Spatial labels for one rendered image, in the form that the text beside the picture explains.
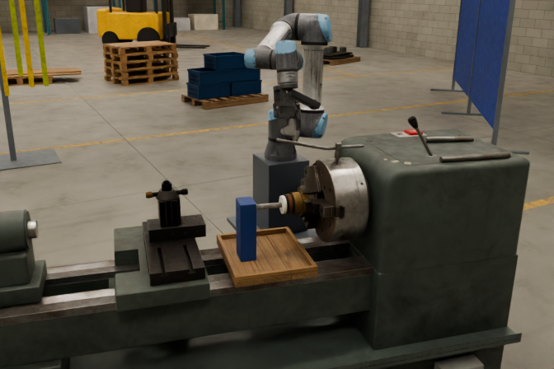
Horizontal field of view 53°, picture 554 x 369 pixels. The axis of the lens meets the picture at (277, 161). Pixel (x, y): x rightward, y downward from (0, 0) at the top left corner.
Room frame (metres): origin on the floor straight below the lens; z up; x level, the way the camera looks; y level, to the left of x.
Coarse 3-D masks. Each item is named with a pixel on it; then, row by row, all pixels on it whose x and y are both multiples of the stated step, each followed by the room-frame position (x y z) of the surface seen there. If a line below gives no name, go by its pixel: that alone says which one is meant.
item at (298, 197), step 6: (294, 192) 1.96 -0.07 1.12; (300, 192) 1.95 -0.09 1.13; (288, 198) 1.92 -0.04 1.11; (294, 198) 1.92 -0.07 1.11; (300, 198) 1.92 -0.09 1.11; (306, 198) 1.94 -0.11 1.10; (288, 204) 1.90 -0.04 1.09; (294, 204) 1.91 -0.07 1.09; (300, 204) 1.91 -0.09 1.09; (288, 210) 1.90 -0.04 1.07; (294, 210) 1.91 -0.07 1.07; (300, 210) 1.91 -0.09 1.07
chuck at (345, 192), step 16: (320, 160) 2.00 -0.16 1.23; (320, 176) 1.99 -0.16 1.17; (336, 176) 1.89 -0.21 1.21; (352, 176) 1.91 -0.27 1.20; (336, 192) 1.85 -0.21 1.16; (352, 192) 1.86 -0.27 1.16; (352, 208) 1.84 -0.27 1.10; (320, 224) 1.97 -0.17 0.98; (336, 224) 1.83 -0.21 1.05; (352, 224) 1.85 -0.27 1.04; (336, 240) 1.89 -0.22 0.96
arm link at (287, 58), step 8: (288, 40) 2.00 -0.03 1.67; (280, 48) 1.99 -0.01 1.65; (288, 48) 1.99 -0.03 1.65; (296, 48) 2.01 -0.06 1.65; (280, 56) 1.98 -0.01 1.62; (288, 56) 1.98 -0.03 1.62; (296, 56) 2.00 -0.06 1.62; (280, 64) 1.98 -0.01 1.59; (288, 64) 1.97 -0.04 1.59; (296, 64) 1.99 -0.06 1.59
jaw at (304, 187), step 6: (306, 168) 2.03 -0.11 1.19; (312, 168) 2.03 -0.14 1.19; (306, 174) 2.03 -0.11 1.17; (312, 174) 2.01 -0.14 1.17; (306, 180) 1.99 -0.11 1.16; (312, 180) 2.00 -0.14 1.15; (318, 180) 2.00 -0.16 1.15; (300, 186) 1.97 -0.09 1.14; (306, 186) 1.98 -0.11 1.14; (312, 186) 1.98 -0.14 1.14; (318, 186) 1.99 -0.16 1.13; (306, 192) 1.96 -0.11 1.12; (312, 192) 1.97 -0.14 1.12; (318, 192) 1.98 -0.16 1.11
